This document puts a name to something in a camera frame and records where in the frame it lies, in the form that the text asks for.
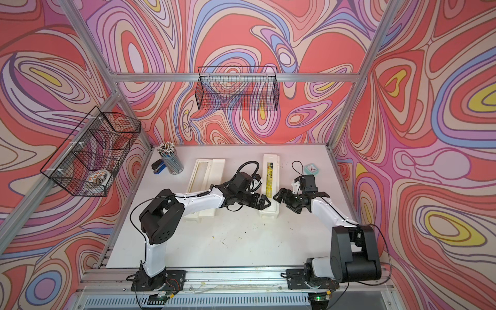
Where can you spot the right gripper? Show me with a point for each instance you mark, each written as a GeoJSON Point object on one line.
{"type": "Point", "coordinates": [287, 200]}

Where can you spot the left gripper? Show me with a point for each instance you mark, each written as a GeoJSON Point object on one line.
{"type": "Point", "coordinates": [256, 200]}

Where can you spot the white wrap dispenser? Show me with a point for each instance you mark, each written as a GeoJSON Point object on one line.
{"type": "Point", "coordinates": [271, 184]}
{"type": "Point", "coordinates": [206, 172]}

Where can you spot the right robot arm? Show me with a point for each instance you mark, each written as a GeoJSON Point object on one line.
{"type": "Point", "coordinates": [353, 253]}

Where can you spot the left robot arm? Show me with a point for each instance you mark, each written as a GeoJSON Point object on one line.
{"type": "Point", "coordinates": [160, 219]}

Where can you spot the teal alarm clock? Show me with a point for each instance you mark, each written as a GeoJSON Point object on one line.
{"type": "Point", "coordinates": [311, 169]}

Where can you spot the pencil cup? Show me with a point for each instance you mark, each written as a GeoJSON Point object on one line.
{"type": "Point", "coordinates": [170, 158]}

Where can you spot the blue stapler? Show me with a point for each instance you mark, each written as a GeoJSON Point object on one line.
{"type": "Point", "coordinates": [158, 166]}

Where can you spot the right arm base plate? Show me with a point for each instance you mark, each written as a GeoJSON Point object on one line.
{"type": "Point", "coordinates": [300, 279]}

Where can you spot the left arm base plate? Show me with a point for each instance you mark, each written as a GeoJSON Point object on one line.
{"type": "Point", "coordinates": [168, 280]}

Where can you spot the back wire basket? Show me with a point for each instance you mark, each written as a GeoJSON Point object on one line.
{"type": "Point", "coordinates": [237, 88]}

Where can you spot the wire basket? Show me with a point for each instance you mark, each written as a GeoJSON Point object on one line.
{"type": "Point", "coordinates": [101, 140]}
{"type": "Point", "coordinates": [237, 88]}

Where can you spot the left wire basket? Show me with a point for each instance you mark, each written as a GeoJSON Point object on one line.
{"type": "Point", "coordinates": [101, 140]}

